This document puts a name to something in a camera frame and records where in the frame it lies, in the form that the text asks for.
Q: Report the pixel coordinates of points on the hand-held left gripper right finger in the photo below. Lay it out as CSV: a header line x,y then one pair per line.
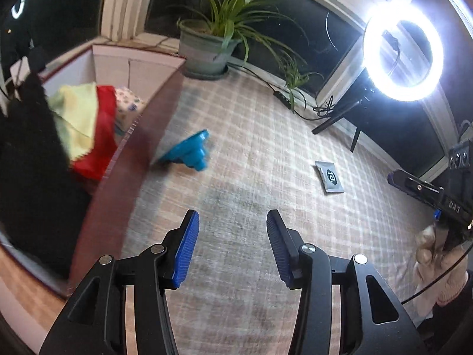
x,y
279,247

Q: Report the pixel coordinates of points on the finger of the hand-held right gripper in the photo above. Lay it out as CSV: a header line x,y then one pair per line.
x,y
436,215
414,186

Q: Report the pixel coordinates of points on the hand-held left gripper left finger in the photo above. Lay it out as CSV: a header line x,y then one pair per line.
x,y
186,247

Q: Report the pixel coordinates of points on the brown storage box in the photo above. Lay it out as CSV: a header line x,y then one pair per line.
x,y
147,118

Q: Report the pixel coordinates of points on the red cloth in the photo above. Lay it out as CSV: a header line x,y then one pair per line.
x,y
105,133

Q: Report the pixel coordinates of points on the white dotted cloth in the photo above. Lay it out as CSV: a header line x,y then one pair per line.
x,y
127,105

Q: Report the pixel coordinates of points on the pale yellow cloth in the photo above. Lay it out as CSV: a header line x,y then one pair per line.
x,y
77,118

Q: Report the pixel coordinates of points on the black fleece glove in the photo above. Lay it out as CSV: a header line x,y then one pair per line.
x,y
29,155

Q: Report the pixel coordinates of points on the person's right forearm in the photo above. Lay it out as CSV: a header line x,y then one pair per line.
x,y
454,321

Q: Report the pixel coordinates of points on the person's right hand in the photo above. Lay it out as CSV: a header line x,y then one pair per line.
x,y
425,251

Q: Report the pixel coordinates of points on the plaid tablecloth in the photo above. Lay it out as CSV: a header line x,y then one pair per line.
x,y
240,177

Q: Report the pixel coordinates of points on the grey sachet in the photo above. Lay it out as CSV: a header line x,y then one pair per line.
x,y
330,177

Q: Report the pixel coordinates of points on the blue plastic toy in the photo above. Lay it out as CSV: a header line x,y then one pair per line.
x,y
188,149

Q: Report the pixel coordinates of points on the black tripod stand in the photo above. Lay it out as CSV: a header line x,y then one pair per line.
x,y
332,122

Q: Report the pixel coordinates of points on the potted spider plant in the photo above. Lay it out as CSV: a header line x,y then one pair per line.
x,y
207,55

